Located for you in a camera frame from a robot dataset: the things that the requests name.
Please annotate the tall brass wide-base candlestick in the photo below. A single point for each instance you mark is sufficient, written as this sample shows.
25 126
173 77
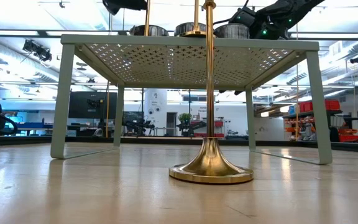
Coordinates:
210 161

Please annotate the black background monitor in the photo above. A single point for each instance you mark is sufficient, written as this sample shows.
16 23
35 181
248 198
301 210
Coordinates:
89 104

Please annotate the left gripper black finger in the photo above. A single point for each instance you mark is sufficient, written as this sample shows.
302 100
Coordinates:
117 4

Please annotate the red background cart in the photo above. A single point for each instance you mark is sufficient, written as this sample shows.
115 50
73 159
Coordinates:
217 124

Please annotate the grey metal candle jar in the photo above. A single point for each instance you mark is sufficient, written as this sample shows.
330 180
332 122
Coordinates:
182 28
231 31
158 31

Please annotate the low red storage bin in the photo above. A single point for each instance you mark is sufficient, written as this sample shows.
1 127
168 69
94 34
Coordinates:
351 138

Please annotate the black ceiling spotlight cluster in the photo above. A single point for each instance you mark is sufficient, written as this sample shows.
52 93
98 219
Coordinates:
37 51

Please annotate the short brass goblet candlestick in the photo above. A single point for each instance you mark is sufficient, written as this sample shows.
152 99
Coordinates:
196 18

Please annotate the background shelving rack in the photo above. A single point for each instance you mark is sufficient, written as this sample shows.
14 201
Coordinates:
322 119

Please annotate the red storage bins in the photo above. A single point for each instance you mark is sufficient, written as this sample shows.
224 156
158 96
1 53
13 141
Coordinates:
331 104

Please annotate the black background robot arm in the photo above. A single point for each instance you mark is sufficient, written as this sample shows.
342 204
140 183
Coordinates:
137 126

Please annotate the green perforated metal shelf riser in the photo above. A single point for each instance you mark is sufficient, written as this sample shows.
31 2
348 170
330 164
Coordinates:
185 40

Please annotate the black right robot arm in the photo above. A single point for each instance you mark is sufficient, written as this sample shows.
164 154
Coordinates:
291 9

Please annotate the black aluminium table frame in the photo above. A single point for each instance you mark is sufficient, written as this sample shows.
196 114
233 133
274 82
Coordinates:
275 143

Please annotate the small background plant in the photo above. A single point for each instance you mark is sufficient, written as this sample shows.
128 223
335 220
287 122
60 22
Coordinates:
185 118

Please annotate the yellow vertical pole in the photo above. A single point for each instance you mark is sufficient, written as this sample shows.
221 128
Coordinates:
107 112
297 124

